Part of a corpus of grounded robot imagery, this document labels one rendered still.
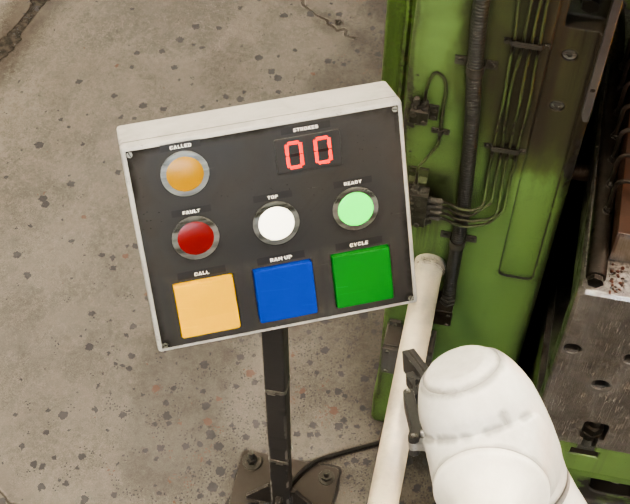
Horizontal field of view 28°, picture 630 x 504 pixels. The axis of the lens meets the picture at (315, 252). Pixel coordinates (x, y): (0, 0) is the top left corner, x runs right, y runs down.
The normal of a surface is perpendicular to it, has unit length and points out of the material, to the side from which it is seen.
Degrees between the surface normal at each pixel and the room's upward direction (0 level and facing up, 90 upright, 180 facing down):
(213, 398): 0
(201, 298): 60
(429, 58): 90
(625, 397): 90
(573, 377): 90
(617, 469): 90
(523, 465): 39
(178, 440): 0
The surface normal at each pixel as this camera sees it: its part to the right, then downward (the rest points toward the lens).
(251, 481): 0.00, -0.56
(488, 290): -0.21, 0.81
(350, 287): 0.19, 0.42
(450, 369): -0.36, -0.85
